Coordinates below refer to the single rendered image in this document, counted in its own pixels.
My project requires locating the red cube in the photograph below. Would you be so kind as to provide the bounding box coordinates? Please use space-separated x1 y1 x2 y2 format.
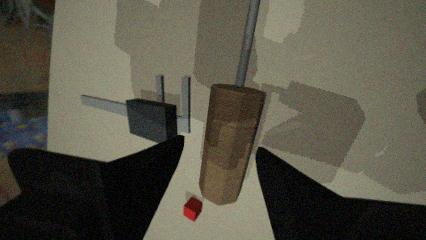
184 197 202 221

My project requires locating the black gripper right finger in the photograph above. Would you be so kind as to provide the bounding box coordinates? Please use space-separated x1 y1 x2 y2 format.
256 147 426 240

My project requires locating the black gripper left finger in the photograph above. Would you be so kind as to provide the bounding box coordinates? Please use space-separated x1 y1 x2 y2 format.
7 135 185 240

